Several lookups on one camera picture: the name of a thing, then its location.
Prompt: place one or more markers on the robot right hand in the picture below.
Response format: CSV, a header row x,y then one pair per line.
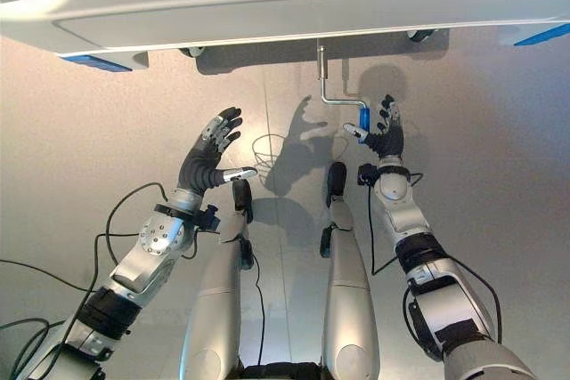
x,y
392,135

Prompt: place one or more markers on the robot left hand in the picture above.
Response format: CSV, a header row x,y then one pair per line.
x,y
202,166

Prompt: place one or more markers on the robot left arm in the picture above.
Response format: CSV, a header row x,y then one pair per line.
x,y
133,273

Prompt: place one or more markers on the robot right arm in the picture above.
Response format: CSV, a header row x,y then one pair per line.
x,y
427,264

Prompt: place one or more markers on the bed caster wheel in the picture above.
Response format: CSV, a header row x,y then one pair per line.
x,y
419,34
192,51

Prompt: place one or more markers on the blue bed corner bumper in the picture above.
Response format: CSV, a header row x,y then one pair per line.
x,y
541,35
95,62

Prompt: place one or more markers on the white hospital bed footboard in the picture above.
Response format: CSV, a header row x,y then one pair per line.
x,y
276,2

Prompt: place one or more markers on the silver robot left leg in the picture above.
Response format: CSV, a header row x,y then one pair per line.
x,y
218,291

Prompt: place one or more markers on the silver robot leg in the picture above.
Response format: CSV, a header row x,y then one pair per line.
x,y
218,291
345,282

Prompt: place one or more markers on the silver robot right leg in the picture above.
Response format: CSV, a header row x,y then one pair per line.
x,y
345,282

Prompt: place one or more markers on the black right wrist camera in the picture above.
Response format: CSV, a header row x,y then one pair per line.
x,y
367,174

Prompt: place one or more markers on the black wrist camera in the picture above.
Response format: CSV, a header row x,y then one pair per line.
x,y
367,174
209,220

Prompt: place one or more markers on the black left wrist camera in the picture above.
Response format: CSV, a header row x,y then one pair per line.
x,y
209,220

